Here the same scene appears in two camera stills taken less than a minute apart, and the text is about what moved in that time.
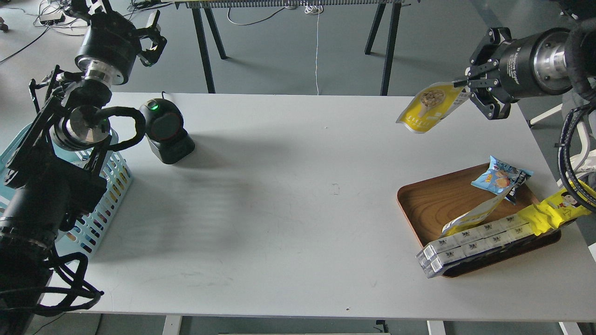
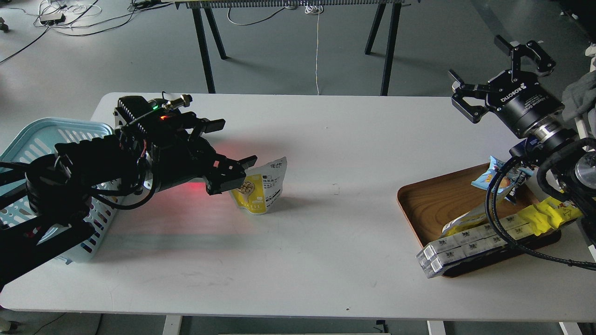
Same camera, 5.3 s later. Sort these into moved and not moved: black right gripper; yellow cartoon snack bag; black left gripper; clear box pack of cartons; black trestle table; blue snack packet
Moved: black right gripper; black left gripper
Not moved: blue snack packet; black trestle table; yellow cartoon snack bag; clear box pack of cartons
